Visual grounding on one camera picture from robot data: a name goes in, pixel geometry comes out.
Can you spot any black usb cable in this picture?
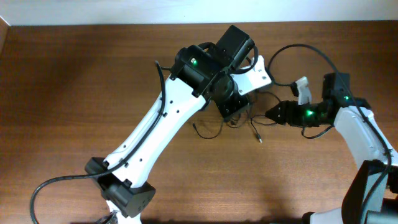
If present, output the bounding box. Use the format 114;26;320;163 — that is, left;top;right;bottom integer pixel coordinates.
222;90;282;144
192;119;226;140

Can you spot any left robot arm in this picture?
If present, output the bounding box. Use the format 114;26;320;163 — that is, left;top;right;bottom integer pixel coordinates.
85;26;257;223

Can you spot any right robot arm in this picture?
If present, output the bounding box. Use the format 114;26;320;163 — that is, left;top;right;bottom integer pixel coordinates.
265;73;397;223

